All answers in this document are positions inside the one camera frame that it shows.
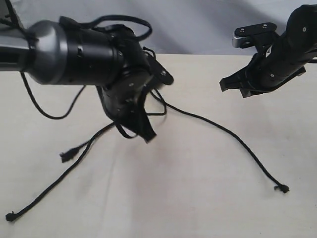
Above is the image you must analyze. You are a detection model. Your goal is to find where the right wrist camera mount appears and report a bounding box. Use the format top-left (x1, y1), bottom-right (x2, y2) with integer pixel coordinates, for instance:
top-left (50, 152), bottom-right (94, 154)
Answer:
top-left (232, 22), bottom-right (279, 49)

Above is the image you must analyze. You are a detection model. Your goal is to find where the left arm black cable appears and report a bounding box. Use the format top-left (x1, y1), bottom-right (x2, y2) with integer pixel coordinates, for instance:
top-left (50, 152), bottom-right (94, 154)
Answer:
top-left (0, 14), bottom-right (166, 139)

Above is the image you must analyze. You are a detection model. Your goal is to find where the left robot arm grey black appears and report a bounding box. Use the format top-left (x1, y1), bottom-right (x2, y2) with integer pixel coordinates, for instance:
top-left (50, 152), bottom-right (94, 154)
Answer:
top-left (0, 15), bottom-right (156, 142)

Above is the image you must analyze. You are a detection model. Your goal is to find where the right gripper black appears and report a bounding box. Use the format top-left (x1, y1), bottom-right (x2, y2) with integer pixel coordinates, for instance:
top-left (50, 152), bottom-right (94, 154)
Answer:
top-left (219, 37), bottom-right (306, 98)

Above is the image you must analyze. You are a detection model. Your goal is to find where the black stand pole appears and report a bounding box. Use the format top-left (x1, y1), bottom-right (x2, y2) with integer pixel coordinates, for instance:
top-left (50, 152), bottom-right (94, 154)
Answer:
top-left (3, 0), bottom-right (24, 29)

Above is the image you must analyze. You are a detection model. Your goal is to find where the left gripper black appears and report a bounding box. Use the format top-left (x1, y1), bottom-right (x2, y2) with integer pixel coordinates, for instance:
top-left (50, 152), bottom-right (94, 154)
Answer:
top-left (98, 74), bottom-right (157, 144)

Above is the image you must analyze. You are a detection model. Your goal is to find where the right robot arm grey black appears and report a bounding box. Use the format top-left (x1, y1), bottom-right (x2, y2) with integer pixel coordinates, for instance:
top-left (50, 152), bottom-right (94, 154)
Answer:
top-left (219, 4), bottom-right (317, 98)

